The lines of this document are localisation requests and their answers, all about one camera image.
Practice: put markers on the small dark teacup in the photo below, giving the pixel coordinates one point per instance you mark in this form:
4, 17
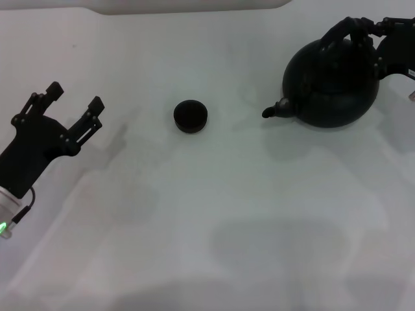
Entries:
190, 116

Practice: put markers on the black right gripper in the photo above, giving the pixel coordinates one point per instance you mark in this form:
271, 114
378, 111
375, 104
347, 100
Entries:
400, 48

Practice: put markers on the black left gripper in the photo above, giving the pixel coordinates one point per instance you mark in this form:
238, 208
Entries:
32, 149

